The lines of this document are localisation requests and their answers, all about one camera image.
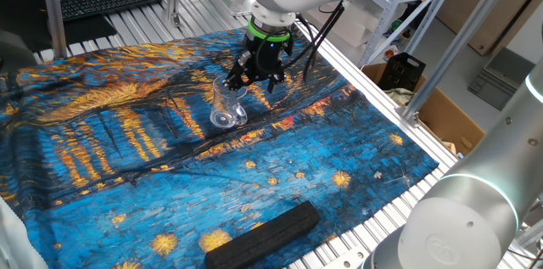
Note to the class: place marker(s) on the open cardboard box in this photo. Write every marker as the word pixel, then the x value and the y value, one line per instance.
pixel 445 120

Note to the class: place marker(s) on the olive cloth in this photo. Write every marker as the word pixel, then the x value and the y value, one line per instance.
pixel 401 96

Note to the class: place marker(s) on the grey plastic crate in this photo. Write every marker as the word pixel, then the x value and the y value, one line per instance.
pixel 500 78

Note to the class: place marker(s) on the white foam block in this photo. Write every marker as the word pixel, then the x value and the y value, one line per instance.
pixel 365 8
pixel 339 27

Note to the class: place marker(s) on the white metal shelf rack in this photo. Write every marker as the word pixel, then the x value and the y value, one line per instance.
pixel 384 27

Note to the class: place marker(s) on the black plastic crate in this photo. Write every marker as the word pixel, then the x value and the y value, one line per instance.
pixel 401 71

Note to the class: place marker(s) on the black desk mat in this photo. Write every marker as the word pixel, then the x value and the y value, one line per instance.
pixel 89 31

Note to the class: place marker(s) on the blue starry painting cloth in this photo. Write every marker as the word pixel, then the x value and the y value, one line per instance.
pixel 169 175

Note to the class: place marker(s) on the black rectangular block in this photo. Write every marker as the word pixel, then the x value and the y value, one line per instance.
pixel 263 237

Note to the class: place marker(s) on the green ringed wrist flange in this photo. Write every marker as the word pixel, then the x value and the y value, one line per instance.
pixel 268 31

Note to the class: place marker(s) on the large cardboard sheet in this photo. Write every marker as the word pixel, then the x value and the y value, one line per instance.
pixel 488 27

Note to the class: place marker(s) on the slanted aluminium frame post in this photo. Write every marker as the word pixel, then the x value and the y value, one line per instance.
pixel 449 52

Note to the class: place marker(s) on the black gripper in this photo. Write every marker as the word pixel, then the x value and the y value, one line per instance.
pixel 266 61

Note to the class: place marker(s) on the black computer keyboard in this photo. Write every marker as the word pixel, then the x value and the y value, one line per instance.
pixel 106 1

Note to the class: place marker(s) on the white ridged panel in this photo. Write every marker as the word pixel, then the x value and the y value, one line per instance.
pixel 15 239

